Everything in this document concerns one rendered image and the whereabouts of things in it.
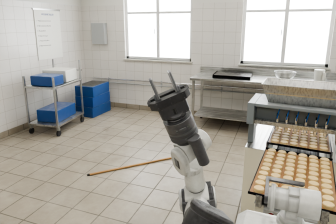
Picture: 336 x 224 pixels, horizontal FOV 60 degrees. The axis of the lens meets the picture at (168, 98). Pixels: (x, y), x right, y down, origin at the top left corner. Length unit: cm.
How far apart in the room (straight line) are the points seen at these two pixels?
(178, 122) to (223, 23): 460
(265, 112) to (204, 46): 337
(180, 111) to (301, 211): 38
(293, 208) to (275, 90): 146
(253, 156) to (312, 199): 155
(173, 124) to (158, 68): 498
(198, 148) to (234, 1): 463
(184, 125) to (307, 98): 145
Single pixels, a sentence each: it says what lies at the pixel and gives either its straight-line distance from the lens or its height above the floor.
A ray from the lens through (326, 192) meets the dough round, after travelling 169.
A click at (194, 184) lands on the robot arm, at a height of 120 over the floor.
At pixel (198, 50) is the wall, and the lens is 548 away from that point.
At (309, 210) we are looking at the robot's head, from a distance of 76.
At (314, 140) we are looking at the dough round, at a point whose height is 92.
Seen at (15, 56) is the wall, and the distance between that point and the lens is 530.
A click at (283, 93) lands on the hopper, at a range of 216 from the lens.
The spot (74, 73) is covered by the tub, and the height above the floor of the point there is 91.
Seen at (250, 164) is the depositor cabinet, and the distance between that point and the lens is 232.
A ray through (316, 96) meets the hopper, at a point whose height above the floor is 126.
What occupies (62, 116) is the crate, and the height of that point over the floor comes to 26.
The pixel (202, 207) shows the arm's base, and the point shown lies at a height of 127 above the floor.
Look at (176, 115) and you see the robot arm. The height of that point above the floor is 147.
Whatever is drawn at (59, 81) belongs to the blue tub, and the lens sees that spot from 493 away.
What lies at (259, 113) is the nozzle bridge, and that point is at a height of 108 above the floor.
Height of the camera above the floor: 172
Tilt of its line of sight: 14 degrees down
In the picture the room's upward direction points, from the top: straight up
